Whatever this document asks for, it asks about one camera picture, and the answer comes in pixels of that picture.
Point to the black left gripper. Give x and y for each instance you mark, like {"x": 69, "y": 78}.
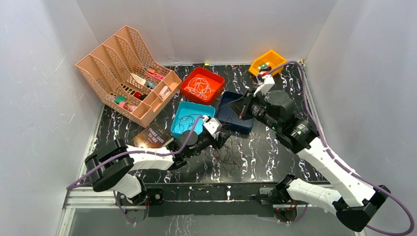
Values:
{"x": 218, "y": 139}

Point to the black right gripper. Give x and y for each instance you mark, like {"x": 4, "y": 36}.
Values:
{"x": 241, "y": 106}

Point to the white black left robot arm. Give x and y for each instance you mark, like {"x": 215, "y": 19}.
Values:
{"x": 109, "y": 168}

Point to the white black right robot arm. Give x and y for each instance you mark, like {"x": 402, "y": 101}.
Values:
{"x": 351, "y": 200}

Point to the navy blue square tray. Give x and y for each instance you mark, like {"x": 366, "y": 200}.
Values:
{"x": 230, "y": 119}

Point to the cyan square tray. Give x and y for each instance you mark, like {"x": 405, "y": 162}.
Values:
{"x": 186, "y": 115}

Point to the black tube in bin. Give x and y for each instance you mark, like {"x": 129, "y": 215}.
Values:
{"x": 266, "y": 70}

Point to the green white tube in bin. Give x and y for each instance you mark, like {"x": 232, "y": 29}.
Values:
{"x": 263, "y": 66}

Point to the three days to see book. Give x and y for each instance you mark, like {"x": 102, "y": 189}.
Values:
{"x": 152, "y": 137}

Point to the yellow plastic bin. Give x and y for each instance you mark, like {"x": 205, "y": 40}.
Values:
{"x": 270, "y": 56}

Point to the red square tray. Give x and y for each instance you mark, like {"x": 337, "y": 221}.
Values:
{"x": 202, "y": 86}

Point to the pink marker in organizer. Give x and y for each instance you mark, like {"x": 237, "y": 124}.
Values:
{"x": 153, "y": 72}

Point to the red ball in organizer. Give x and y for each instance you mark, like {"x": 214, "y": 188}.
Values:
{"x": 137, "y": 95}

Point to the white box in organizer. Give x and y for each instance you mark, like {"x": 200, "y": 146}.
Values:
{"x": 139, "y": 80}

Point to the green pink tape rolls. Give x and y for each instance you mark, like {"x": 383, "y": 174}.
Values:
{"x": 122, "y": 102}

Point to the peach plastic file organizer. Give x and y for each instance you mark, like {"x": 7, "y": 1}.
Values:
{"x": 107, "y": 69}

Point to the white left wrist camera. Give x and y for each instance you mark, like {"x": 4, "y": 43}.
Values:
{"x": 212, "y": 126}

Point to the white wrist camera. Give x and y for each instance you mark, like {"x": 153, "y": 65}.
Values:
{"x": 212, "y": 126}
{"x": 266, "y": 83}

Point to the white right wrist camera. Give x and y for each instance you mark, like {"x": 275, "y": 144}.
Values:
{"x": 266, "y": 83}

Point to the aluminium frame rail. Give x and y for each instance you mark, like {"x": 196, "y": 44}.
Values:
{"x": 97, "y": 202}

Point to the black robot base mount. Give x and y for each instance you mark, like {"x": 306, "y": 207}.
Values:
{"x": 287, "y": 211}

